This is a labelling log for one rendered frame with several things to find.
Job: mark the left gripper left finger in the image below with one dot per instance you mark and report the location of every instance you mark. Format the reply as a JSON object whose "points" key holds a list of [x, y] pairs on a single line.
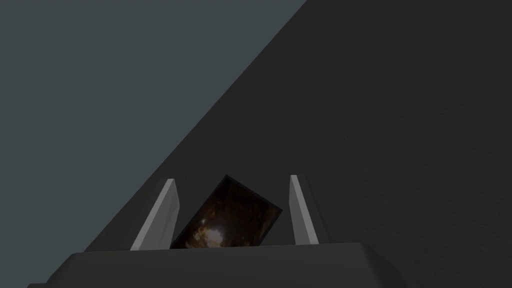
{"points": [[160, 220]]}

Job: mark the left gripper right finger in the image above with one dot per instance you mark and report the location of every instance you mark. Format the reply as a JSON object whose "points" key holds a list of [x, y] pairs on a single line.
{"points": [[304, 218]]}

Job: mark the dark framed wall picture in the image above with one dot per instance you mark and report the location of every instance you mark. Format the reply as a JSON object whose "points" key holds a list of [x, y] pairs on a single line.
{"points": [[230, 218]]}

